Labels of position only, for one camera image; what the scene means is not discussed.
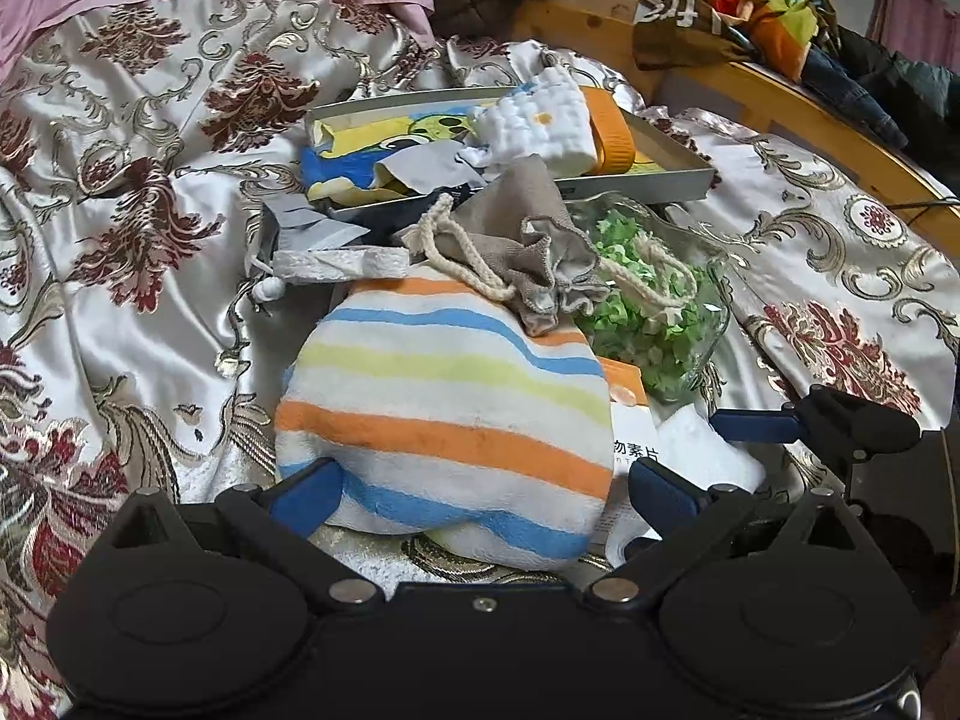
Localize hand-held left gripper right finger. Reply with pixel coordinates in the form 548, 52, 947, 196
583, 459, 871, 611

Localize white quilted cloth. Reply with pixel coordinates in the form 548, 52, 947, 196
469, 66, 601, 178

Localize colourful patchwork cloth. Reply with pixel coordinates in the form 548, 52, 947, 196
632, 0, 841, 83

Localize grey drawstring bag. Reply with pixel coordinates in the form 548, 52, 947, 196
394, 154, 680, 338

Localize floral satin blanket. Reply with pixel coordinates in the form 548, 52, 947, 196
0, 0, 960, 720

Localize blue jeans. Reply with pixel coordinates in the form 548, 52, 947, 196
802, 45, 913, 151

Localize white box with orange top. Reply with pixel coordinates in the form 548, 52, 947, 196
596, 356, 668, 563

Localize grey tray with cartoon picture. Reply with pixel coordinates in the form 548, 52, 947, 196
304, 86, 718, 223

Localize orange band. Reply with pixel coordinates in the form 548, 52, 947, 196
581, 86, 658, 173

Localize grey paper sheet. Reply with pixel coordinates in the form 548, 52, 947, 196
259, 199, 358, 256

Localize pink curtain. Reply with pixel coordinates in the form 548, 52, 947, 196
866, 0, 960, 76

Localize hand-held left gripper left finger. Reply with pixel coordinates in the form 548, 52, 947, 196
97, 459, 383, 611

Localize dark clothing pile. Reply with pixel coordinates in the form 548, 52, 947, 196
836, 22, 960, 145

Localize wooden bed frame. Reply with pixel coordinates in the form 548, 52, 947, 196
510, 0, 960, 256

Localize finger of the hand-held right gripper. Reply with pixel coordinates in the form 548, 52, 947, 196
709, 385, 922, 470

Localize striped towel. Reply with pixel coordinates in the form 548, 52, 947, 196
274, 277, 617, 569

